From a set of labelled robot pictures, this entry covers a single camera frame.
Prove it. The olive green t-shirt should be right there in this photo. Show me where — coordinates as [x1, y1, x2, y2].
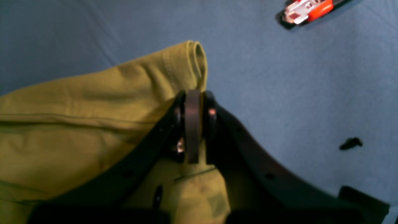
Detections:
[0, 40, 232, 224]

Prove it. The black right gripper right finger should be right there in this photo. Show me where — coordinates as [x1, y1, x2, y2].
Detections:
[202, 91, 389, 218]

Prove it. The blue table cloth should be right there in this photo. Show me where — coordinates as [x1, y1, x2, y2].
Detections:
[1, 0, 398, 224]

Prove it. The small black screw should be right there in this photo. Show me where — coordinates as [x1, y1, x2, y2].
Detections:
[339, 137, 363, 151]

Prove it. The orange grey utility knife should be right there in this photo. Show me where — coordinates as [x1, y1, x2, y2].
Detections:
[276, 0, 352, 30]

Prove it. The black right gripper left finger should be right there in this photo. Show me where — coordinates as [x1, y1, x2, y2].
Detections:
[34, 90, 201, 215]

